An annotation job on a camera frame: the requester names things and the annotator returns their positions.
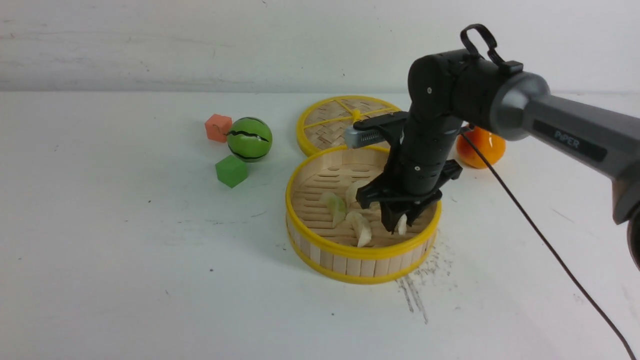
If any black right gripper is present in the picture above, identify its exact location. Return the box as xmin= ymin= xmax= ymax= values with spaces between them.
xmin=356 ymin=150 xmax=463 ymax=234

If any white dumpling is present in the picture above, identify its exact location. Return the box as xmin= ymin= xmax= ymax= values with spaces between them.
xmin=344 ymin=180 xmax=370 ymax=209
xmin=345 ymin=210 xmax=373 ymax=248
xmin=396 ymin=214 xmax=408 ymax=236

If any greenish dumpling front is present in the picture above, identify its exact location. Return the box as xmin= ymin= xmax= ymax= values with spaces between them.
xmin=318 ymin=192 xmax=347 ymax=228

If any greenish dumpling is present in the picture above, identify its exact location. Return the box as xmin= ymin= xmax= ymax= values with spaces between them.
xmin=368 ymin=202 xmax=381 ymax=215
xmin=318 ymin=192 xmax=347 ymax=228

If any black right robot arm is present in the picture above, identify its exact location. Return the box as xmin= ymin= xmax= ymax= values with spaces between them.
xmin=345 ymin=49 xmax=640 ymax=265

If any bamboo steamer tray yellow rim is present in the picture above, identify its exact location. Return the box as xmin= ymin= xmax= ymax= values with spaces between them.
xmin=285 ymin=146 xmax=442 ymax=285

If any woven bamboo steamer lid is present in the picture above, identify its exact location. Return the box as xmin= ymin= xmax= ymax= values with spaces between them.
xmin=295 ymin=95 xmax=401 ymax=157

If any orange toy pear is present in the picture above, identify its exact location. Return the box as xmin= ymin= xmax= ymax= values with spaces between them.
xmin=455 ymin=127 xmax=506 ymax=169

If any green striped watermelon ball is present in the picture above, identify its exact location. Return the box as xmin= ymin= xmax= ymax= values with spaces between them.
xmin=226 ymin=117 xmax=274 ymax=163

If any green foam cube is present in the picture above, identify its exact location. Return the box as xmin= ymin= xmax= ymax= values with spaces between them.
xmin=215 ymin=154 xmax=249 ymax=188

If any orange foam cube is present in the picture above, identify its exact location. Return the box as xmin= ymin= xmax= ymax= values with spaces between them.
xmin=205 ymin=114 xmax=233 ymax=143

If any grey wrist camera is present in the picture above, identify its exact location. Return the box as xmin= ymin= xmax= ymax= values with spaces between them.
xmin=343 ymin=111 xmax=409 ymax=149

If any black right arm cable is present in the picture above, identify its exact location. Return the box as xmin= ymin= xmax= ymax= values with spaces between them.
xmin=459 ymin=24 xmax=637 ymax=360

